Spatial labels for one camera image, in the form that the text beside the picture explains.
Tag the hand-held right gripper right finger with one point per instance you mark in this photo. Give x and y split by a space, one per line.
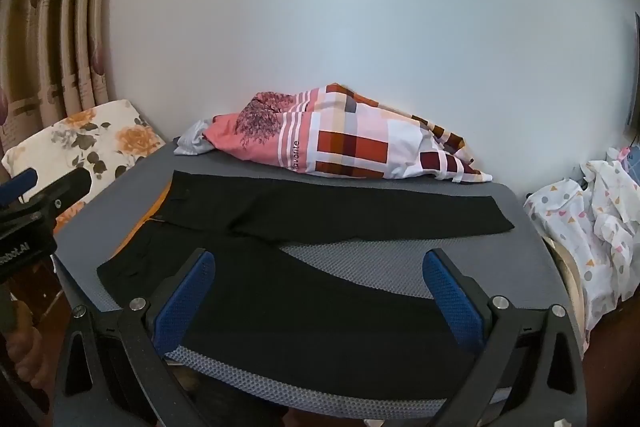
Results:
450 302

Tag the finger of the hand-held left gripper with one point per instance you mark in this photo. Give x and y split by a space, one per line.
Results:
17 186
65 192

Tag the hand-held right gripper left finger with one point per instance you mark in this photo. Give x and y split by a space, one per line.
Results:
186 297

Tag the black pants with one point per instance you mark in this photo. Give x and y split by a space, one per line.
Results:
300 307

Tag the person's left hand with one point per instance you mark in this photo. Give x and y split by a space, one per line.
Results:
27 354

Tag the grey mesh mat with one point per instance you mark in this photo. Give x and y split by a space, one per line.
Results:
360 264

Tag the beige round rim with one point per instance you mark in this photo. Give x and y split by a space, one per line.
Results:
567 267

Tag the grey white striped cloth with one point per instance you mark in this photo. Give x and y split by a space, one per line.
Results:
192 142

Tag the beige patterned curtain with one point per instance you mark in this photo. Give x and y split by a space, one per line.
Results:
55 32

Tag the white dotted cloth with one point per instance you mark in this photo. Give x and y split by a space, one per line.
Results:
600 227

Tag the pink plaid blanket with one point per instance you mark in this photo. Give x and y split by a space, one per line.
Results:
350 137

